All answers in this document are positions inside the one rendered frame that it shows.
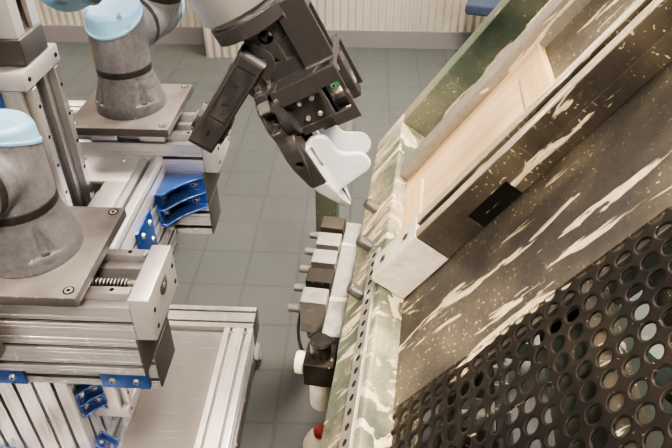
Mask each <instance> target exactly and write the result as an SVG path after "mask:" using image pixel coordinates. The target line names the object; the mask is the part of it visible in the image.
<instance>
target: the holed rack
mask: <svg viewBox="0 0 672 448"><path fill-rule="evenodd" d="M380 252H381V248H380V247H379V248H378V249H377V250H376V251H375V252H374V253H373V254H372V255H371V256H370V262H369V268H368V274H367V280H366V286H365V292H364V298H363V304H362V310H361V316H360V322H359V328H358V334H357V340H356V346H355V352H354V359H353V365H352V371H351V377H350V383H349V389H348V395H347V401H346V407H345V413H344V419H343V425H342V431H341V437H340V443H339V448H353V441H354V434H355V427H356V421H357V414H358V407H359V400H360V393H361V386H362V379H363V372H364V365H365V359H366V352H367V345H368V338H369V331H370V324H371V317H372V310H373V303H374V297H375V290H376V282H375V281H373V280H372V274H373V268H374V261H375V257H376V256H377V255H378V254H379V253H380Z"/></svg>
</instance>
